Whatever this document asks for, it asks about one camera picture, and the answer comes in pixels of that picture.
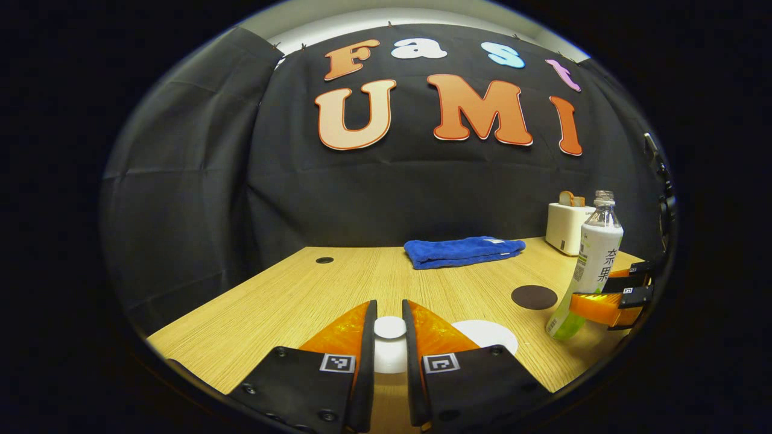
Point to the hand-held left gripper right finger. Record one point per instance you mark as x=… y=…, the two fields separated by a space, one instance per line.
x=413 y=361

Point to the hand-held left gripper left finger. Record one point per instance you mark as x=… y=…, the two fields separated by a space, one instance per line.
x=368 y=361

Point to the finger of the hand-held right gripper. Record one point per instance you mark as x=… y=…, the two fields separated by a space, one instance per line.
x=639 y=268
x=597 y=307

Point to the white teacup lid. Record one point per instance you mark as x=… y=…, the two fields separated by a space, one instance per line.
x=390 y=328

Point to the white green water bottle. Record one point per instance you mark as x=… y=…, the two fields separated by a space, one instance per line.
x=600 y=247

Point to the dark round coaster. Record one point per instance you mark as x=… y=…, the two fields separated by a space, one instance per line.
x=534 y=297

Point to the white teacup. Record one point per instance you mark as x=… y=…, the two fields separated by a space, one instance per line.
x=488 y=334

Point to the white toaster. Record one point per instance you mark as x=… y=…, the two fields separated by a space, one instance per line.
x=564 y=229

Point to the blue folded towel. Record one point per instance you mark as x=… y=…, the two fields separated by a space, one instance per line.
x=458 y=250

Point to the black backdrop cloth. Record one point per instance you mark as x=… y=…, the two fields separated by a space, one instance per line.
x=362 y=199

